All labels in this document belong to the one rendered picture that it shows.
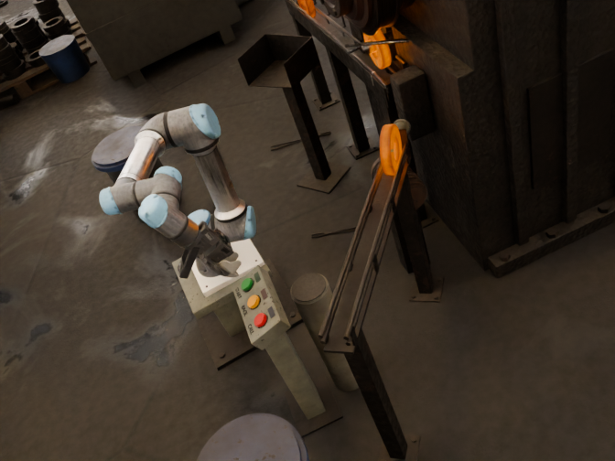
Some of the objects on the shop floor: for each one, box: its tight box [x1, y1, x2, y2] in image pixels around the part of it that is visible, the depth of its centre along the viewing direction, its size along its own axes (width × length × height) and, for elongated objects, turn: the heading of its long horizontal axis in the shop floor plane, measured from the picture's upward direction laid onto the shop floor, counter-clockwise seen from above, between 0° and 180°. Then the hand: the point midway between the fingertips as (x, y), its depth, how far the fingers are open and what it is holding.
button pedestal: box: [232, 265, 343, 437], centre depth 194 cm, size 16×24×62 cm, turn 36°
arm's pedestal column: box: [194, 259, 304, 370], centre depth 246 cm, size 40×40×26 cm
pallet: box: [0, 0, 98, 111], centre depth 497 cm, size 120×81×44 cm
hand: (232, 274), depth 176 cm, fingers closed
